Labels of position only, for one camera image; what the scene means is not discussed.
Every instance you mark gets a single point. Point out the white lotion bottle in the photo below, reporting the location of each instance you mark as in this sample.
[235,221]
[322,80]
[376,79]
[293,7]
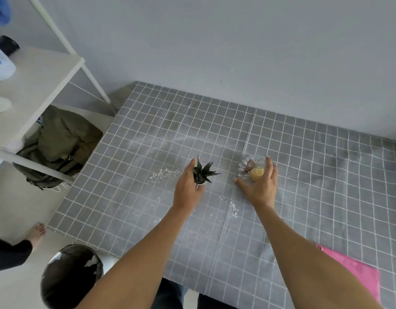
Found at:
[1,67]

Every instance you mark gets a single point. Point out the pink cleaning cloth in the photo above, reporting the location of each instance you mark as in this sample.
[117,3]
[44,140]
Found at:
[355,270]

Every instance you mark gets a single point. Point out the person's right hand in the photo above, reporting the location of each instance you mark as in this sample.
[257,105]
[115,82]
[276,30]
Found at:
[264,191]

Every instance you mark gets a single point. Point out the white shelf rack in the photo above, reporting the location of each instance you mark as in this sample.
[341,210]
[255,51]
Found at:
[40,80]

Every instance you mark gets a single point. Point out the black item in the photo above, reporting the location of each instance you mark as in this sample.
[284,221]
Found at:
[8,45]

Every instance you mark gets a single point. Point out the olive green backpack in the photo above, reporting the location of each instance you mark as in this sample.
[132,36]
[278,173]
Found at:
[66,138]

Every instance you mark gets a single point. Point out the blue grey jeans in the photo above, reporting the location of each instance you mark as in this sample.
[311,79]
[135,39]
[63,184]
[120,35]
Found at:
[172,296]

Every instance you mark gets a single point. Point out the blue garment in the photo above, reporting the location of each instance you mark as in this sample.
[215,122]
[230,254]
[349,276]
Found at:
[0,9]

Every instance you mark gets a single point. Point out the black lined trash bin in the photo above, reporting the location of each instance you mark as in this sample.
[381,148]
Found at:
[62,283]

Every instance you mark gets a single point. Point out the grey checked tablecloth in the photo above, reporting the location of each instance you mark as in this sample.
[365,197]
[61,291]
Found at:
[313,157]

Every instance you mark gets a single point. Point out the person's left hand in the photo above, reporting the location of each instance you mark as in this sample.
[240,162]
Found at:
[186,193]

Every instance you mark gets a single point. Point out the clear glass bowl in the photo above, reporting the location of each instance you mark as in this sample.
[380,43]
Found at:
[244,176]

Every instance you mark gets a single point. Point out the white tissue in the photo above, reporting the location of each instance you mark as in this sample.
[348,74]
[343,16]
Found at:
[91,261]

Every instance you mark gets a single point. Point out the person's right forearm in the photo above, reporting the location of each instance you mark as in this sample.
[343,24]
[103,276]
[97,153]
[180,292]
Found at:
[307,263]

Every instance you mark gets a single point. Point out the person's left forearm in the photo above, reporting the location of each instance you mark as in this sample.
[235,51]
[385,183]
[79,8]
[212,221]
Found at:
[136,263]

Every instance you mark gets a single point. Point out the scattered white crumbs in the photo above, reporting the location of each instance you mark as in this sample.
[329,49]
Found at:
[232,210]

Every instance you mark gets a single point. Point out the small potted succulent plant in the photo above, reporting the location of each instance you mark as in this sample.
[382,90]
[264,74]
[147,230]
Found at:
[202,172]

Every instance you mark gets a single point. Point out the brown snack pieces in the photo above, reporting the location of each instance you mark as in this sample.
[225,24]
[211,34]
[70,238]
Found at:
[249,165]

